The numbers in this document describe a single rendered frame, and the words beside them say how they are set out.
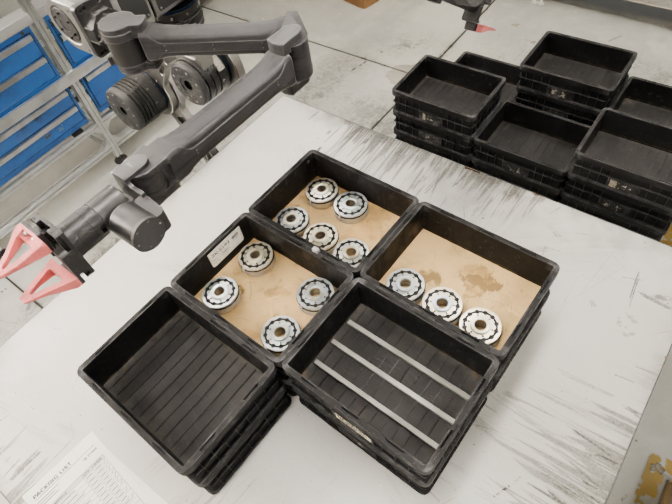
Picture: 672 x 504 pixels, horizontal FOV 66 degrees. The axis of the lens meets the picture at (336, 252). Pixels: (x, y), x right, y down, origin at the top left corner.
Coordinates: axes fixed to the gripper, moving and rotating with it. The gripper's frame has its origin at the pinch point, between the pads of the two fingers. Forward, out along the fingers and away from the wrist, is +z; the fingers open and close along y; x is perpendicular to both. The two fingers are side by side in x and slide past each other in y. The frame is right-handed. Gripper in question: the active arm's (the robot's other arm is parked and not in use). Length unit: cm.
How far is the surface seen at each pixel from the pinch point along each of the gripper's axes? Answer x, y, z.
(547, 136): -18, 105, -187
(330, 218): 8, 62, -72
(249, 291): 11, 62, -39
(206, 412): -4, 63, -8
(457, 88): 26, 94, -184
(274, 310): 1, 62, -38
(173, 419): 2, 63, -2
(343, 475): -37, 75, -17
